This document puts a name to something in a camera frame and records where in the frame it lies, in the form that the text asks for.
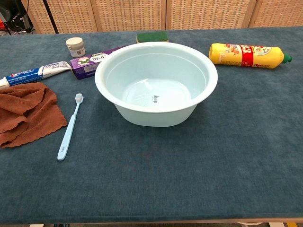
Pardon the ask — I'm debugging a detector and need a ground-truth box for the yellow detergent bottle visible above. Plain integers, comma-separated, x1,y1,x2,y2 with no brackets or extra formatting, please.
208,43,293,70

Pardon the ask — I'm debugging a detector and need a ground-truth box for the light blue toothbrush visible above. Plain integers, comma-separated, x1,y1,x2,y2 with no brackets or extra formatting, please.
57,93,84,162

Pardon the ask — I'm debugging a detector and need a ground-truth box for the brown microfiber cloth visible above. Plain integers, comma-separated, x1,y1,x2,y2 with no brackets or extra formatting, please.
0,82,69,149

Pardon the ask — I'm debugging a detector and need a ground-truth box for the wicker folding screen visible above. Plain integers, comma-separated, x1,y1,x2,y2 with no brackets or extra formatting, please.
20,0,303,35

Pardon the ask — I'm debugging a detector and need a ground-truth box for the dark blue table mat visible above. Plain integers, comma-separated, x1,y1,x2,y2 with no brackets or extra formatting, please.
0,26,303,224

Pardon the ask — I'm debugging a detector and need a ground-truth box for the purple toothpaste box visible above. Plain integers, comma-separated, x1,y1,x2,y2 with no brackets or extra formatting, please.
69,46,126,80

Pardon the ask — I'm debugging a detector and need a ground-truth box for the blue white toothpaste tube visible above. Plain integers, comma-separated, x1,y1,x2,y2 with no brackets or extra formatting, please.
0,61,72,90

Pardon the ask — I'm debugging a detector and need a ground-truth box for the light blue plastic basin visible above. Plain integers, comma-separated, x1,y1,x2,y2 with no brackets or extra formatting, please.
94,41,219,128

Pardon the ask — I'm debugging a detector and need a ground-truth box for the green yellow sponge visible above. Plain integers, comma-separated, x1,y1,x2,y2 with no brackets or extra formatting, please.
136,31,169,44

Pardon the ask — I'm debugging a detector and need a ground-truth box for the small white jar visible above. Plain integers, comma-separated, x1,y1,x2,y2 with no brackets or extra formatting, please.
65,37,86,58

